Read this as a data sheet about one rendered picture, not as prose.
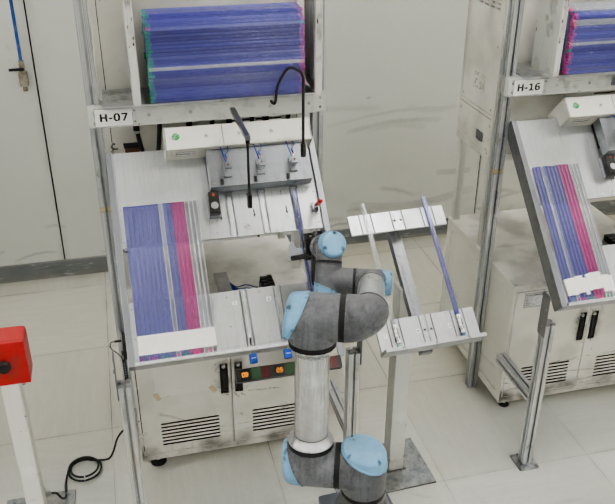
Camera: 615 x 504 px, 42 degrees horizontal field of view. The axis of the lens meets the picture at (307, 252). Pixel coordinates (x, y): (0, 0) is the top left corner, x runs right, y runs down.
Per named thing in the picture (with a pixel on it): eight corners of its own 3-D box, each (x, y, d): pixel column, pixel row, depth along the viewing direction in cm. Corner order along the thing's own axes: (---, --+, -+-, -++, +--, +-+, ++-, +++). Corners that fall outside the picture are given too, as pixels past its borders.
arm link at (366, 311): (393, 303, 179) (393, 260, 227) (345, 300, 180) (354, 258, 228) (390, 352, 181) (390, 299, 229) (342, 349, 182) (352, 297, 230)
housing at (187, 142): (305, 156, 279) (312, 138, 266) (165, 168, 269) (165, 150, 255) (301, 135, 281) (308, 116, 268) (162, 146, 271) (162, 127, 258)
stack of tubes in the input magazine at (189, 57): (306, 92, 261) (306, 9, 248) (149, 103, 250) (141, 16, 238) (297, 82, 272) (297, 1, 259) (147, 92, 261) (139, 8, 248)
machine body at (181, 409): (322, 444, 315) (324, 312, 286) (144, 474, 300) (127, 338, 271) (287, 352, 370) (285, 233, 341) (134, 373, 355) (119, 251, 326)
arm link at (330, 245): (319, 258, 220) (321, 228, 221) (311, 260, 231) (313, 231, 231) (347, 260, 222) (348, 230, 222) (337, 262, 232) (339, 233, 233)
